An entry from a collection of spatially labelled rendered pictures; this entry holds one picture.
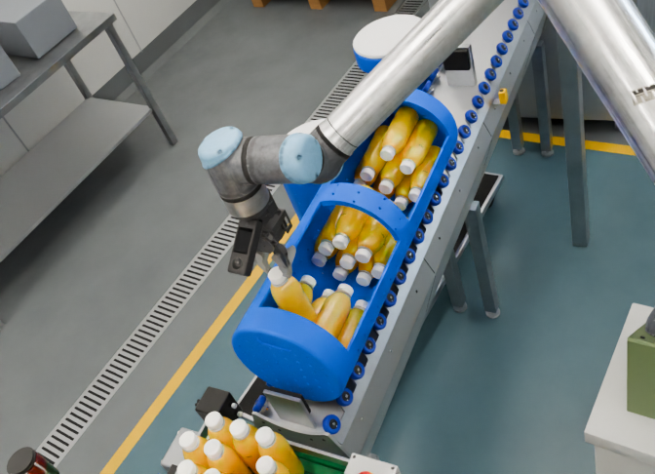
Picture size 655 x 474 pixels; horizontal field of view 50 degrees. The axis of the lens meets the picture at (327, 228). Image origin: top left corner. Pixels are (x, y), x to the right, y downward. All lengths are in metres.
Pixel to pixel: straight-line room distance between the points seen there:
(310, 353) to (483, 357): 1.42
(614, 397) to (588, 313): 1.50
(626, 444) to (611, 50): 0.71
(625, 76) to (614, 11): 0.10
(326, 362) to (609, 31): 0.87
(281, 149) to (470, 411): 1.71
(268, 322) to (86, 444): 1.88
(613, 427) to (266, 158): 0.81
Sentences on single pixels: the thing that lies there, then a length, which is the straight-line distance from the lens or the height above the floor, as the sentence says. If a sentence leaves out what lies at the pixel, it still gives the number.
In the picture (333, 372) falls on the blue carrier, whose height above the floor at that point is 1.12.
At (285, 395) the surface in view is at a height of 1.05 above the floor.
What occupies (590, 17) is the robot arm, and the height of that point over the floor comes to 1.79.
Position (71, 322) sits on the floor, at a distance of 3.85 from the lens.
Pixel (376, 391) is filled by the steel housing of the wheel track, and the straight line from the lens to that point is 1.83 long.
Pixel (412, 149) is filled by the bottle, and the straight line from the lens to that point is 2.01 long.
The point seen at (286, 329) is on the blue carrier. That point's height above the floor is 1.23.
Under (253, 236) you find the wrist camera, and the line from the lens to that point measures 1.42.
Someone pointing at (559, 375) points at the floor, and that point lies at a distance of 2.81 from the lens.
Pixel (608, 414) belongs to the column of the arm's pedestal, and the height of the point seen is 1.10.
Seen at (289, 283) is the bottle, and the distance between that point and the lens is 1.56.
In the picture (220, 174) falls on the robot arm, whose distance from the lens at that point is 1.33.
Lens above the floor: 2.38
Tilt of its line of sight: 42 degrees down
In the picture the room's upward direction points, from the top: 23 degrees counter-clockwise
